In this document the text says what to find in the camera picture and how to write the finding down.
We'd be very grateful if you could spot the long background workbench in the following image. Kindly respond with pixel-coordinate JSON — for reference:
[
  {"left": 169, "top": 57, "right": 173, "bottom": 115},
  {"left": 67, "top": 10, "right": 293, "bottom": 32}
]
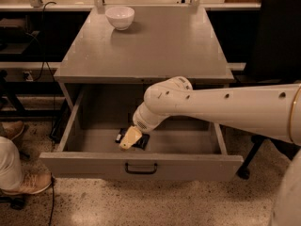
[{"left": 0, "top": 0, "right": 262, "bottom": 83}]

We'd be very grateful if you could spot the black power cable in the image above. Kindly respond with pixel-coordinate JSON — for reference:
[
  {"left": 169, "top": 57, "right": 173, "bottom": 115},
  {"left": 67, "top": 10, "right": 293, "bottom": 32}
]
[{"left": 32, "top": 1, "right": 58, "bottom": 226}]

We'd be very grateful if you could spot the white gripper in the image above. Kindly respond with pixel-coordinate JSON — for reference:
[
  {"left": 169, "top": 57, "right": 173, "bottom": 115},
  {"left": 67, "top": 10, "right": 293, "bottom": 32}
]
[{"left": 119, "top": 103, "right": 168, "bottom": 150}]

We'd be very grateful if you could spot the wall power outlet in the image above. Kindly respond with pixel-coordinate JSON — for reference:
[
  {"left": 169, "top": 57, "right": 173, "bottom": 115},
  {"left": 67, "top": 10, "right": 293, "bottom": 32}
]
[{"left": 23, "top": 71, "right": 33, "bottom": 82}]

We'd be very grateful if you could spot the black drawer handle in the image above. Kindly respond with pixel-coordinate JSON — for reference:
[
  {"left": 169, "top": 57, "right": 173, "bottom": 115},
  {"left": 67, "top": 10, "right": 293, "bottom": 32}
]
[{"left": 124, "top": 163, "right": 157, "bottom": 175}]

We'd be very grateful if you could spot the white ceramic bowl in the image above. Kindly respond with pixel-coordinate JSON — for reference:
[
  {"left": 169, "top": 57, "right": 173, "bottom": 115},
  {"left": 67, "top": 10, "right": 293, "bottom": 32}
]
[{"left": 105, "top": 6, "right": 135, "bottom": 30}]

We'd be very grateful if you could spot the tan shoe near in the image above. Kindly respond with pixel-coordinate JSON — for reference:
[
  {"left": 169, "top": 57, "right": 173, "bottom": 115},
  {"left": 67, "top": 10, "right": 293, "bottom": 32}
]
[{"left": 3, "top": 172, "right": 52, "bottom": 196}]

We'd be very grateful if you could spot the black equipment under bench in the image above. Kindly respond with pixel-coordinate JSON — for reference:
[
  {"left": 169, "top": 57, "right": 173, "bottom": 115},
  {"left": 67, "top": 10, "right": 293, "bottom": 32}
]
[{"left": 0, "top": 17, "right": 40, "bottom": 55}]

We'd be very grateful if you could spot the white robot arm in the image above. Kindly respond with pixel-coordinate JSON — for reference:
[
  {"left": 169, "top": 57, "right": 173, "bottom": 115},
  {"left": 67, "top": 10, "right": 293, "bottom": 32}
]
[{"left": 119, "top": 76, "right": 301, "bottom": 226}]

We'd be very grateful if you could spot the beige trouser leg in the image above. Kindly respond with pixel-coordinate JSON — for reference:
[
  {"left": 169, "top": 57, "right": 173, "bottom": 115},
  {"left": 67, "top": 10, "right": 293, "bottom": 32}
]
[{"left": 0, "top": 137, "right": 24, "bottom": 190}]

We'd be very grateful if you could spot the grey metal counter cabinet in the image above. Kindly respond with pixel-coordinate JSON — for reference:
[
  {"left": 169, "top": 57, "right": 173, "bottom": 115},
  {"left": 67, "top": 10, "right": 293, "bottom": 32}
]
[{"left": 55, "top": 6, "right": 233, "bottom": 106}]

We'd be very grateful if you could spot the tan shoe far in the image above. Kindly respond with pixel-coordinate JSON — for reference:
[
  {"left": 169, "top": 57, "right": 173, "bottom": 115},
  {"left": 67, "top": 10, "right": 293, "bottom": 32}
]
[{"left": 0, "top": 121, "right": 24, "bottom": 140}]

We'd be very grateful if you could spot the black office chair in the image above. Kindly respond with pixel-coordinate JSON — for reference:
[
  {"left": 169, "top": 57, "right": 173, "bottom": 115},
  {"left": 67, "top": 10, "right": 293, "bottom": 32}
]
[{"left": 236, "top": 0, "right": 301, "bottom": 181}]

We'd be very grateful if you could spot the dark blue rxbar packet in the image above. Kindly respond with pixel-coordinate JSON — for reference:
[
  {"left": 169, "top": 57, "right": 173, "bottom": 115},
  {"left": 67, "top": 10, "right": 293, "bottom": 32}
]
[{"left": 115, "top": 128, "right": 150, "bottom": 150}]

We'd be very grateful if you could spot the grey open top drawer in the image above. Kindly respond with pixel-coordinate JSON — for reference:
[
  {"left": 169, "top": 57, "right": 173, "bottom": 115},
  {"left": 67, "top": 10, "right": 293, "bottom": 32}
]
[{"left": 40, "top": 85, "right": 243, "bottom": 181}]

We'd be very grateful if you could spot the tan shoe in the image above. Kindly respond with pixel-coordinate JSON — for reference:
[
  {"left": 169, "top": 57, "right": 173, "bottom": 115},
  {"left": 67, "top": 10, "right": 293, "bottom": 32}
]
[
  {"left": 3, "top": 172, "right": 52, "bottom": 196},
  {"left": 0, "top": 121, "right": 24, "bottom": 140}
]

